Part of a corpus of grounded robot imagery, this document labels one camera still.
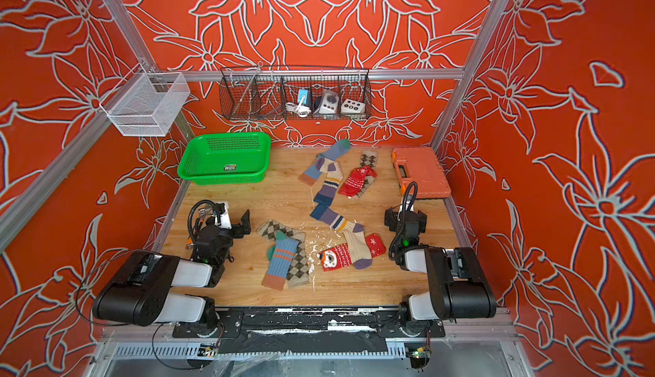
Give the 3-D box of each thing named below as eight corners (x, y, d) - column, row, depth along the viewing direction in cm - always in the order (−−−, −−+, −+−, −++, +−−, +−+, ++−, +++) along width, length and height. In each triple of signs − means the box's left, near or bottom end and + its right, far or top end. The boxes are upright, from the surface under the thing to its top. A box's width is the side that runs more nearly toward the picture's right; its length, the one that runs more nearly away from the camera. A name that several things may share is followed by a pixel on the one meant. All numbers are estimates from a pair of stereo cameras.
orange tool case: (401, 197, 101) (403, 192, 99) (391, 152, 118) (392, 147, 115) (449, 197, 101) (452, 192, 99) (432, 152, 118) (434, 147, 115)
